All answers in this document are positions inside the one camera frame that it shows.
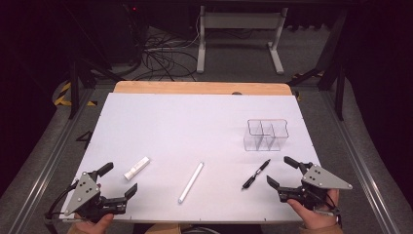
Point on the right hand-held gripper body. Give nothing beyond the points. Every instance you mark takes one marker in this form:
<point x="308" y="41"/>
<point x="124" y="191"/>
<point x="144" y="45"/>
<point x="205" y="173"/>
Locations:
<point x="319" y="180"/>

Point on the aluminium floor rail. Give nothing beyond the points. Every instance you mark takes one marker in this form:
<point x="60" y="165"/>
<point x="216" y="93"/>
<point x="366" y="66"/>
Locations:
<point x="360" y="162"/>
<point x="48" y="162"/>

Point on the clear plastic organizer box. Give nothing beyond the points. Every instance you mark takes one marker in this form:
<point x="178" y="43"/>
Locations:
<point x="250" y="143"/>

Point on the white eraser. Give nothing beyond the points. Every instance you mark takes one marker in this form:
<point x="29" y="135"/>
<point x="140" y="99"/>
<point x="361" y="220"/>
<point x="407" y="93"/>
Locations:
<point x="136" y="169"/>

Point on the person's right hand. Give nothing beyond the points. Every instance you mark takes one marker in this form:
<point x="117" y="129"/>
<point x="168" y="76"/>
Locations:
<point x="316" y="219"/>

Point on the wooden table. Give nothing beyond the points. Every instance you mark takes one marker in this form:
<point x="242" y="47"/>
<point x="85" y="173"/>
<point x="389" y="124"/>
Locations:
<point x="201" y="88"/>

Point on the white pen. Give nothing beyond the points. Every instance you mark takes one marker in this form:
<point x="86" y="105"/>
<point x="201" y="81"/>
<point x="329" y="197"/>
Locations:
<point x="191" y="182"/>

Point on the white metal stand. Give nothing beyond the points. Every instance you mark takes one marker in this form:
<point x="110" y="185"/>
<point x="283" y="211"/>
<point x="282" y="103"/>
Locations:
<point x="201" y="42"/>

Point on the black computer case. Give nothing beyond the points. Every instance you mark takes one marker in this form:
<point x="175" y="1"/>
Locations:
<point x="125" y="32"/>

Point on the yellow black hazard tape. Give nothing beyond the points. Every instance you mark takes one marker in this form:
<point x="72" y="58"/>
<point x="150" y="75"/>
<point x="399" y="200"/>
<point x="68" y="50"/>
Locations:
<point x="61" y="96"/>

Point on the person's lap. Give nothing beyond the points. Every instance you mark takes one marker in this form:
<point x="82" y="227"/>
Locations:
<point x="164" y="229"/>

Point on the black pen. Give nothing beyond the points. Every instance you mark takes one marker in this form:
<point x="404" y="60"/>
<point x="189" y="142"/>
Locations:
<point x="255" y="175"/>

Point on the white board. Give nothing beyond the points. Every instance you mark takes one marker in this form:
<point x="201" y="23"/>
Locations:
<point x="195" y="130"/>

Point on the black metal stand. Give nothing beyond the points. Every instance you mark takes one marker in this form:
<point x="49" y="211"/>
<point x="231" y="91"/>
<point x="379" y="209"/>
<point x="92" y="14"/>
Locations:
<point x="74" y="87"/>
<point x="339" y="81"/>

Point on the person's left hand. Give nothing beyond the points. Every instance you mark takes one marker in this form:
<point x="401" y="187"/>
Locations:
<point x="95" y="227"/>

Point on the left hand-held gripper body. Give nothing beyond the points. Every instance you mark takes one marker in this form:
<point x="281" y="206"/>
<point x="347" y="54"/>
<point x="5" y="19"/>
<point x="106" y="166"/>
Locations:
<point x="85" y="190"/>

